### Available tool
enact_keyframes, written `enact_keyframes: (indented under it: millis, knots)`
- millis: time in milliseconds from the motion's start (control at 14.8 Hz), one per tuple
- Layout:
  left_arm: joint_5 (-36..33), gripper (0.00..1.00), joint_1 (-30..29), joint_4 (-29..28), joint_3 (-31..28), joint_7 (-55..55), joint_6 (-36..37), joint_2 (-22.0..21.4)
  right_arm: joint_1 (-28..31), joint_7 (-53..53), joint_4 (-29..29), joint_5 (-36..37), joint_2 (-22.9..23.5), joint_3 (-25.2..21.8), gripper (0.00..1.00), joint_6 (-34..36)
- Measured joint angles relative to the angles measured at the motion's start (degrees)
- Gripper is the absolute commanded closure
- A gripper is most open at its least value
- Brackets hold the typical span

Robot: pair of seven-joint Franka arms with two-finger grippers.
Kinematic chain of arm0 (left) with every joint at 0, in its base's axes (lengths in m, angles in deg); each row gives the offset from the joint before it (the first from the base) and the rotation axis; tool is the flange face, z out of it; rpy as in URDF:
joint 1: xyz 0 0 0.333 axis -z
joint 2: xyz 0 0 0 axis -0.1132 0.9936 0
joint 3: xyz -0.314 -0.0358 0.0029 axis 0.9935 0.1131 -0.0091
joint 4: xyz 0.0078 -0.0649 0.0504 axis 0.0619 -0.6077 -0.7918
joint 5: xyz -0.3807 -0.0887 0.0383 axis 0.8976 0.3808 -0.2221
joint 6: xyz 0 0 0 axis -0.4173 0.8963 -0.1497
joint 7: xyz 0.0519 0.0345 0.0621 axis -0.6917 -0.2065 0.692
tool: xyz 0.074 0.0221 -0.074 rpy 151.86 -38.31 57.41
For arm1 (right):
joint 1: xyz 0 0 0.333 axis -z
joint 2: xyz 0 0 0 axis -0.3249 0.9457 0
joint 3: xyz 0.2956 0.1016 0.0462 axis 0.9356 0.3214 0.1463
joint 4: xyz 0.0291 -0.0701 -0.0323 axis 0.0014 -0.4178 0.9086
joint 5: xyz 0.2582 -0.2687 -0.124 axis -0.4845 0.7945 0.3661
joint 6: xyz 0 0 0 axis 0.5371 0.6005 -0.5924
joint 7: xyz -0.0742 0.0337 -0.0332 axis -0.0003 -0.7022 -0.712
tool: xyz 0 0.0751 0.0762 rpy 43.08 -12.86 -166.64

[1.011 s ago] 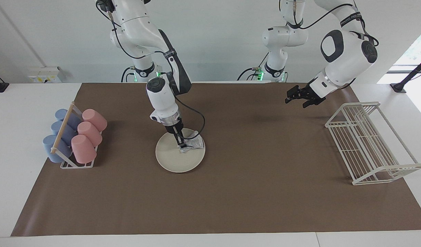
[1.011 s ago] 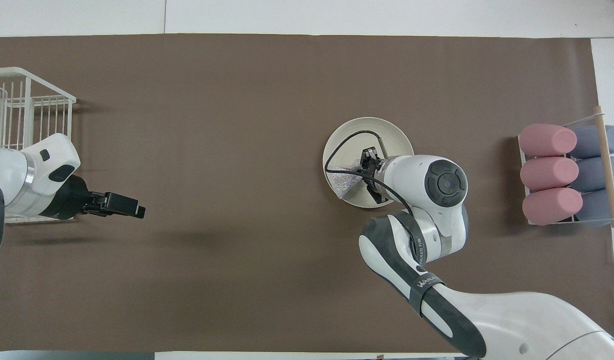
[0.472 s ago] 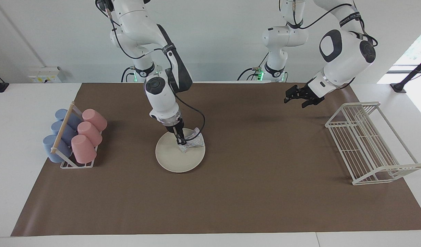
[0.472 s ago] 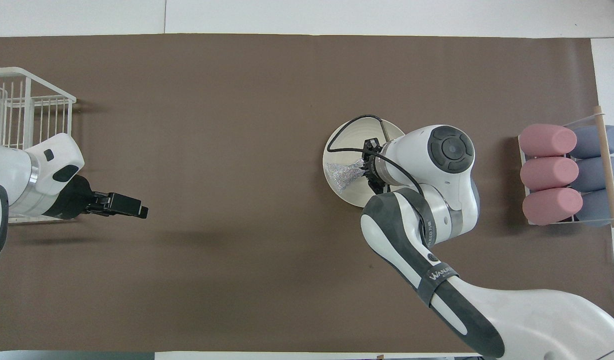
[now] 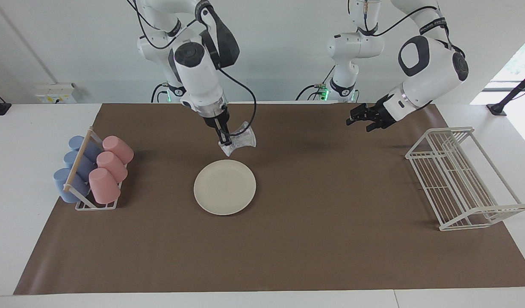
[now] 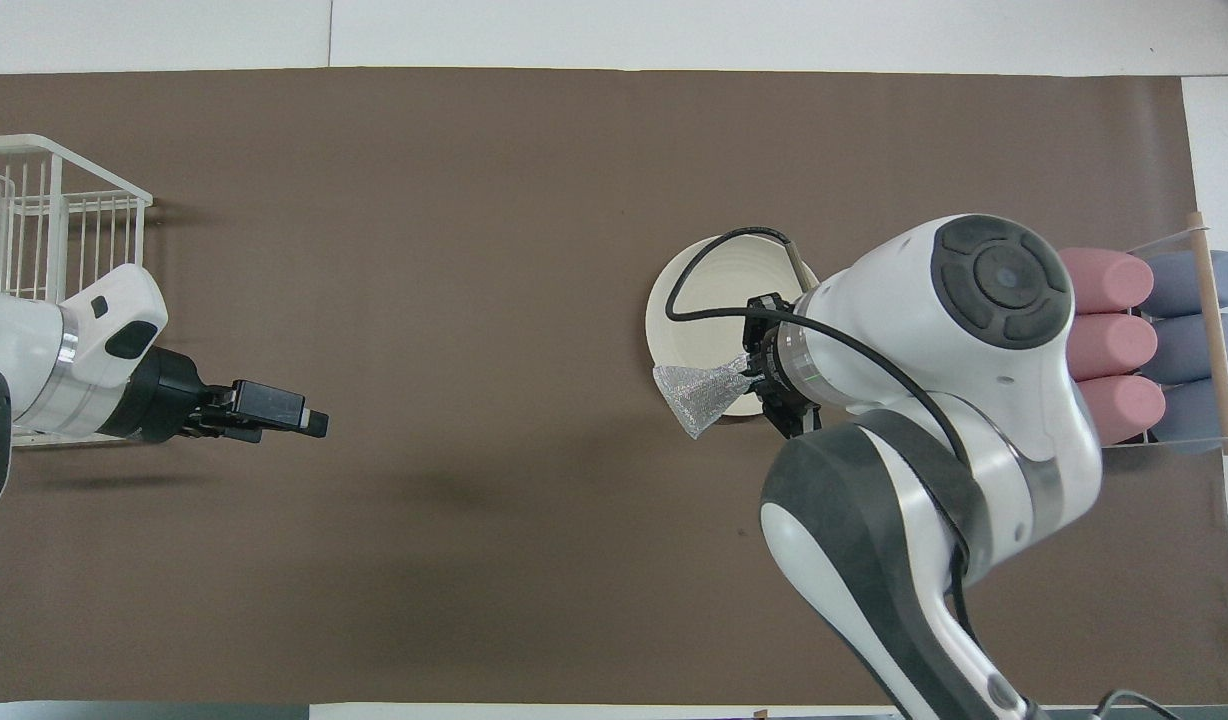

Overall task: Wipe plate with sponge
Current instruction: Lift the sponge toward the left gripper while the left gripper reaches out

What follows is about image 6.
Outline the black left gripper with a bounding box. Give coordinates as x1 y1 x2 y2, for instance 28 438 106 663
99 347 331 444

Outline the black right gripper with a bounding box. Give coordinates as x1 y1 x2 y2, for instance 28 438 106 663
743 291 826 442

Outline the cream round plate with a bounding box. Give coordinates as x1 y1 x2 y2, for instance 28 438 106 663
645 234 821 418

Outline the brown table mat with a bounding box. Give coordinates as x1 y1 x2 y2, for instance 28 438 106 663
0 68 1228 706

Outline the pink plastic cup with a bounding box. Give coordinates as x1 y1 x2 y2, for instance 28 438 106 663
1079 375 1167 448
1059 247 1155 314
1069 313 1159 383

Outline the blue plastic cup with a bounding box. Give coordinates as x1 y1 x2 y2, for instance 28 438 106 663
1154 375 1228 456
1144 250 1228 318
1140 313 1228 384

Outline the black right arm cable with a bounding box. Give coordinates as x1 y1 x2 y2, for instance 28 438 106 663
664 227 976 471

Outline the white wire dish rack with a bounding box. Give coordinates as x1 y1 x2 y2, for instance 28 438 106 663
0 134 154 447

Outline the cup rack with wooden handle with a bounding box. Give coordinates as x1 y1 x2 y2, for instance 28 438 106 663
1094 212 1228 459

